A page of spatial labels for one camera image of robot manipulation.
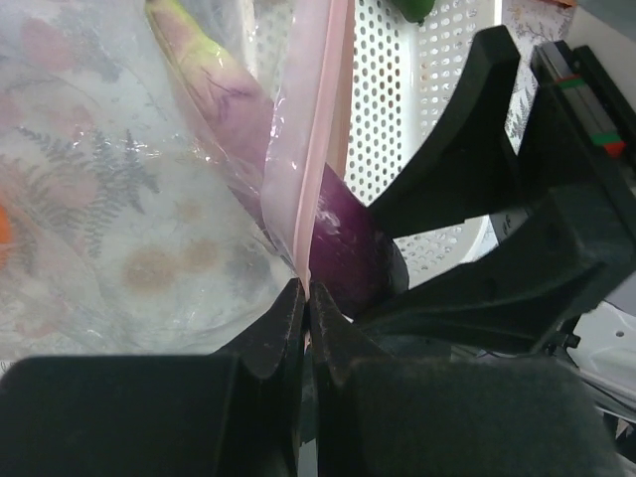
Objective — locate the green avocado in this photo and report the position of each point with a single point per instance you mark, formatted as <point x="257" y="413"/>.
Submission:
<point x="414" y="11"/>

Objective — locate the white perforated plastic basket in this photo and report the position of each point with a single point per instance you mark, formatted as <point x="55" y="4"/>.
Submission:
<point x="403" y="77"/>

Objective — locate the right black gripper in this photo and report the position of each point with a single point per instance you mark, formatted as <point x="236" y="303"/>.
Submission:
<point x="579" y="141"/>

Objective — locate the clear zip top bag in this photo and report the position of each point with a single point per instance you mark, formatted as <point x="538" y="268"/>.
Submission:
<point x="126" y="238"/>

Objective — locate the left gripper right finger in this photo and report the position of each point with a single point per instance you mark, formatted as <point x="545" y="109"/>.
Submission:
<point x="383" y="416"/>

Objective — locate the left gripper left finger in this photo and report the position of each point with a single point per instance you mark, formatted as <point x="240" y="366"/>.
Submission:
<point x="231" y="413"/>

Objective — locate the orange fruit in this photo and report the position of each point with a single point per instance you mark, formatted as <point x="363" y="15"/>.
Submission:
<point x="5" y="227"/>

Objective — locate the floral tablecloth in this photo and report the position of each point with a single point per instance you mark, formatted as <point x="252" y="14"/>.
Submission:
<point x="530" y="23"/>

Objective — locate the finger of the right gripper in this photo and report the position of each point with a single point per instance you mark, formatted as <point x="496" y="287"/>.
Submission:
<point x="513" y="298"/>

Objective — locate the purple eggplant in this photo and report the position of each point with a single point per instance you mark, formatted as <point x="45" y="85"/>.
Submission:
<point x="277" y="150"/>

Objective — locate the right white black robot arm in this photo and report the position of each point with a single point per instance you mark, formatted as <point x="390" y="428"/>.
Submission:
<point x="601" y="342"/>

